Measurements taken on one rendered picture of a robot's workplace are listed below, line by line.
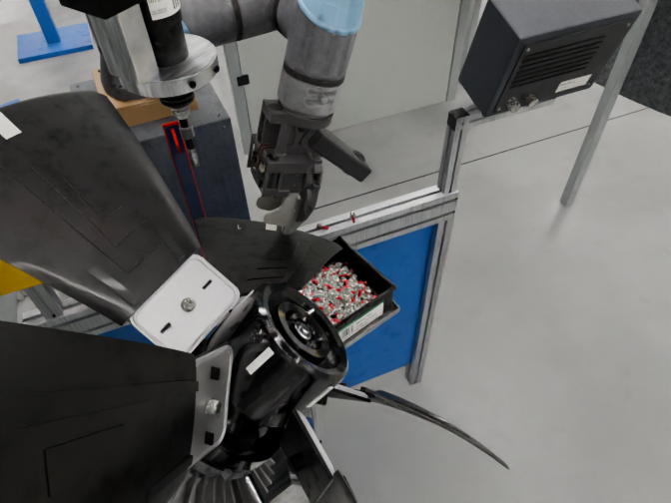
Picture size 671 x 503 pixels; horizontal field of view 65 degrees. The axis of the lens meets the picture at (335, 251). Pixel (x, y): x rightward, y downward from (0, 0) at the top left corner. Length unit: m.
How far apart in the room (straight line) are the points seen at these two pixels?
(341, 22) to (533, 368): 1.57
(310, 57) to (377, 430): 1.37
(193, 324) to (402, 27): 2.35
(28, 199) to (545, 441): 1.64
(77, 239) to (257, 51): 2.02
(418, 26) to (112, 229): 2.38
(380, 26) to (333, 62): 2.05
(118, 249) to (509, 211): 2.10
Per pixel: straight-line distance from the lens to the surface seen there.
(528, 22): 1.02
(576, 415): 1.96
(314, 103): 0.65
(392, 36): 2.74
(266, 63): 2.53
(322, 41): 0.62
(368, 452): 1.77
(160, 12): 0.38
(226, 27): 0.67
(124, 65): 0.38
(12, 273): 0.96
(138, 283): 0.53
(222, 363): 0.47
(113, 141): 0.60
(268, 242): 0.76
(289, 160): 0.69
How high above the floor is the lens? 1.65
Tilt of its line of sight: 48 degrees down
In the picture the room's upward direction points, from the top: 2 degrees counter-clockwise
